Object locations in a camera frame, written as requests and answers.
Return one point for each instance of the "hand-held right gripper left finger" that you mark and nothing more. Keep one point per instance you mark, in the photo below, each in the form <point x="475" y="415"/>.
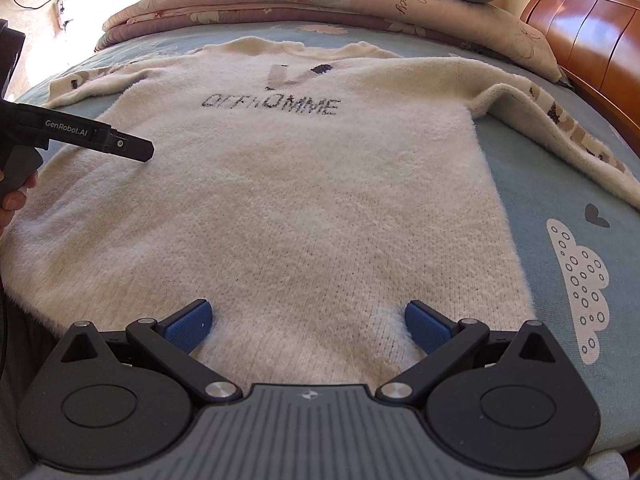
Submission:
<point x="190" y="327"/>

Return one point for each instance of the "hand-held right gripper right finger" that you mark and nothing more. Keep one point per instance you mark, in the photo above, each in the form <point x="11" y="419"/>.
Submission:
<point x="425" y="327"/>

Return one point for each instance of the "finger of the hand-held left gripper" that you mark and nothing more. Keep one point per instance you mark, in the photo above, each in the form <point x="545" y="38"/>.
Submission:
<point x="131" y="146"/>

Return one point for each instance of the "cream knit sweater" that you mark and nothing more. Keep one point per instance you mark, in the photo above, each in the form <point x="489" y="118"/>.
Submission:
<point x="300" y="210"/>

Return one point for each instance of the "person's left hand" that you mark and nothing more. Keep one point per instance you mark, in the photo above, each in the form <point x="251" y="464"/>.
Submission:
<point x="12" y="207"/>

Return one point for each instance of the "white power strip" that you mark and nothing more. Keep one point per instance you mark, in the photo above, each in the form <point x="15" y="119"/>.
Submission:
<point x="59" y="15"/>

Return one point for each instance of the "pink floral folded quilt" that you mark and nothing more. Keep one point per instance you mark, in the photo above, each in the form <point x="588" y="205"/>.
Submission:
<point x="250" y="0"/>

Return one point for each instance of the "person's grey pants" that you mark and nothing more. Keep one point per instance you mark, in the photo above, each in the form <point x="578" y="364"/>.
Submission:
<point x="10" y="430"/>

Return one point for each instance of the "wooden headboard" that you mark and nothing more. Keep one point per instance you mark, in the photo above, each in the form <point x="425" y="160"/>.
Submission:
<point x="590" y="35"/>

